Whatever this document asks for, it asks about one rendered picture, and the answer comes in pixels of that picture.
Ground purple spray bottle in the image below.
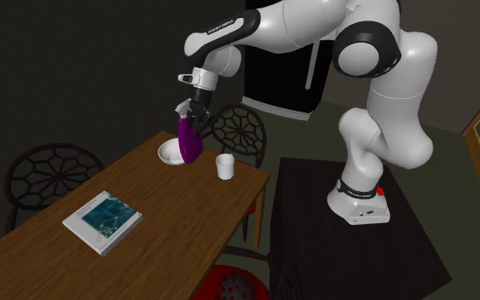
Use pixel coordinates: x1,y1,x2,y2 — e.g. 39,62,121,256
174,98,205,165

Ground black chair with web back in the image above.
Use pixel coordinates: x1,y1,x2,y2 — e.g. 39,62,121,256
3,142,106,236
209,103,268,243

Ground white cup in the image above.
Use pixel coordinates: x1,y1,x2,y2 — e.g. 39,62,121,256
216,153,236,182

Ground white bowl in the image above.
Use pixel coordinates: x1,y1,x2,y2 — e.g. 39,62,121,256
157,138,188,166

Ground brown wooden table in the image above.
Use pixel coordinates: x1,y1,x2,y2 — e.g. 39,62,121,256
0,130,272,300

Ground black chair with red seat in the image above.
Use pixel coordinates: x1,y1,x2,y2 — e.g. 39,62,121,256
192,245,275,300

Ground black robot stand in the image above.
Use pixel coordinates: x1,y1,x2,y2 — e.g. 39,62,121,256
267,156,454,300

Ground book with blue cover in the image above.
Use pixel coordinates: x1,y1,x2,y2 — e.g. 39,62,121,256
61,190,144,257

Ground black fridge with grey handle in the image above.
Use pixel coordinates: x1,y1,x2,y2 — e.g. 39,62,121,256
241,0,334,122

